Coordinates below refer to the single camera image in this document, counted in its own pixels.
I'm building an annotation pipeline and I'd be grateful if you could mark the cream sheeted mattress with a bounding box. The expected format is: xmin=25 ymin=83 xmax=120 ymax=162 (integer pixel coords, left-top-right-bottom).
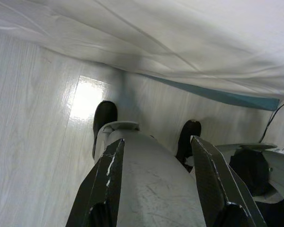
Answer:
xmin=0 ymin=0 xmax=284 ymax=103

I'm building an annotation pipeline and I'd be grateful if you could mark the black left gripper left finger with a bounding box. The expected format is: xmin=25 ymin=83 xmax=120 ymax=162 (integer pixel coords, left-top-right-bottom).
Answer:
xmin=65 ymin=138 xmax=126 ymax=227

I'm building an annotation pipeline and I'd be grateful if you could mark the thin black power cable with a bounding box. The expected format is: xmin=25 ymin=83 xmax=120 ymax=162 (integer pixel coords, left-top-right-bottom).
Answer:
xmin=259 ymin=100 xmax=284 ymax=144

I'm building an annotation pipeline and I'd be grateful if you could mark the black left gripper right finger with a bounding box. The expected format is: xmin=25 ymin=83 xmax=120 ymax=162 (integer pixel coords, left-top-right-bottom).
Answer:
xmin=190 ymin=135 xmax=268 ymax=227

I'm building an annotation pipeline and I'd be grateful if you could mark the dark teal bed frame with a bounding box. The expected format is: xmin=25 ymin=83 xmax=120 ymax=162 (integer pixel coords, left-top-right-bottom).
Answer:
xmin=142 ymin=73 xmax=279 ymax=112

